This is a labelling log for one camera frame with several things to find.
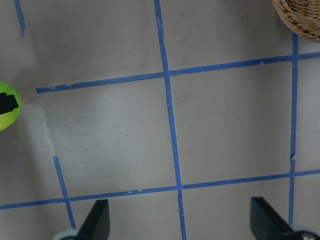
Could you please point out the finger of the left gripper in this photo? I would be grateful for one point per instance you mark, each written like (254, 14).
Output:
(8, 103)

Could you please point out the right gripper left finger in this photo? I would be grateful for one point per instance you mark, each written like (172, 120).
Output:
(97, 224)

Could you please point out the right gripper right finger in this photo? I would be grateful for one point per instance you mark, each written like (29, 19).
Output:
(266, 224)

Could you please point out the brown wicker basket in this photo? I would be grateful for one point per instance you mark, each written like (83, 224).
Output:
(300, 16)

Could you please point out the green apple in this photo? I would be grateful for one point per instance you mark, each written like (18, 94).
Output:
(6, 120)

